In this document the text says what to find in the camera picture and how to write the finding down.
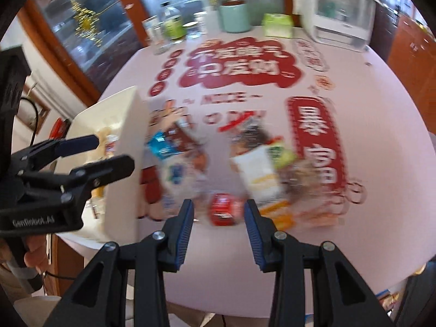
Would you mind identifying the white plastic bin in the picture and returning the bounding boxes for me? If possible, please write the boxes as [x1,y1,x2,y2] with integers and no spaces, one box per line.
[54,86,151,243]

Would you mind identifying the dark brown snack packet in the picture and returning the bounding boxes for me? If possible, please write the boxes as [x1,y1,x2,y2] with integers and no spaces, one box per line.
[231,122,274,158]

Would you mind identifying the wooden glass cabinet door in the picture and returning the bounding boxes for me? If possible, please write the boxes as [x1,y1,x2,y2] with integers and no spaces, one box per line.
[17,0,147,104]

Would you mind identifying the person's left hand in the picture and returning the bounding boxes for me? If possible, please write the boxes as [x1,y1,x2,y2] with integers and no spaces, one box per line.
[23,236,52,271]

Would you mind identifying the clear glass tumbler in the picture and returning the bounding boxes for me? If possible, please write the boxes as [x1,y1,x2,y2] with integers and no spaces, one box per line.
[142,15,171,55]

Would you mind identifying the clear bottle with green label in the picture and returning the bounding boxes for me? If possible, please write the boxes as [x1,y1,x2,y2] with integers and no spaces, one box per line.
[160,1,188,44]

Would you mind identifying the red lid coffee bean jar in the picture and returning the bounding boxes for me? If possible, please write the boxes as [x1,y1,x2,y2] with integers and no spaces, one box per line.
[50,117,73,137]

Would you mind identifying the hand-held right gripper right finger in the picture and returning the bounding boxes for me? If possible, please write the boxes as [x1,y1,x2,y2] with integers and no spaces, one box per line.
[244,198,396,327]

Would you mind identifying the green label snack packet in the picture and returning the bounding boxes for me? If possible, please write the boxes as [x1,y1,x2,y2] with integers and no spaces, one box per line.
[268,137,298,168]

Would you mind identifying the green tissue pack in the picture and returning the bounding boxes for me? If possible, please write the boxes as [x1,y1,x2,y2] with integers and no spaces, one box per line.
[261,13,294,39]

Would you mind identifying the blue snowflake snack packet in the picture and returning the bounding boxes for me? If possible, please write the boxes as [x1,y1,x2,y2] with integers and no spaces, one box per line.
[147,130,178,159]

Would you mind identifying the small glass jar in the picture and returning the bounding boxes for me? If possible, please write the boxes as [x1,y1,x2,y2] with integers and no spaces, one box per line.
[186,21,202,39]

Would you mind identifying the brown snowflake snack packet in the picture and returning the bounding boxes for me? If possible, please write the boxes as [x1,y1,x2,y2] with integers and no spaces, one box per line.
[166,122,202,155]

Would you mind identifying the white and orange snack bar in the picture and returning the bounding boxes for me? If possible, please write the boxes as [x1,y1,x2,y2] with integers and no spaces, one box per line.
[231,146,294,229]

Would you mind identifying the wooden wall cabinets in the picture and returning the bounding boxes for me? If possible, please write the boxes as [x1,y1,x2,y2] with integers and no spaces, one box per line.
[387,5,436,111]

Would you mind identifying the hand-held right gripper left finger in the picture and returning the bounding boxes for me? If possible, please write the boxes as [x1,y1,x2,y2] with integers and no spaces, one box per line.
[44,198,195,327]

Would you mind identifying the teal canister with brown lid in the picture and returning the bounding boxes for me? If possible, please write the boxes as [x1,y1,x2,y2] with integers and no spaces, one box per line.
[218,0,253,34]

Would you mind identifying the clear nut candy packet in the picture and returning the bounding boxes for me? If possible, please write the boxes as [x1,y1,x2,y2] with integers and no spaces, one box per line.
[283,163,328,209]

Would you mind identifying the white countertop appliance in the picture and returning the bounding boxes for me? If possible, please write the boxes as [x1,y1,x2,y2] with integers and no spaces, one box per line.
[301,0,379,50]

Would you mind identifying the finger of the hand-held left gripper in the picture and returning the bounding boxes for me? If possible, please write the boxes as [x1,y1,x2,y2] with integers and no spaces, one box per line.
[12,134,100,175]
[20,155,136,209]

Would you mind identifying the blueberry cake packet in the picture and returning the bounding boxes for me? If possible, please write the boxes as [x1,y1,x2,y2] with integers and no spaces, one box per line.
[159,161,209,209]

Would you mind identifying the small red candy packet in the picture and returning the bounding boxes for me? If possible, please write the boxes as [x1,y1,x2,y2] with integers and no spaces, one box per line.
[208,192,245,228]

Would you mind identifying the black cable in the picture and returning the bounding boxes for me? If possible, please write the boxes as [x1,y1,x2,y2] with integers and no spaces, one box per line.
[19,97,39,146]

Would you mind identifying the pale rice cracker packet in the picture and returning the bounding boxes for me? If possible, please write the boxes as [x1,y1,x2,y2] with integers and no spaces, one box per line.
[95,127,114,159]

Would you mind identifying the wooden picture frame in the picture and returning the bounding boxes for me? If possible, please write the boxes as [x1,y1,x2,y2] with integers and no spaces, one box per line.
[15,89,52,131]

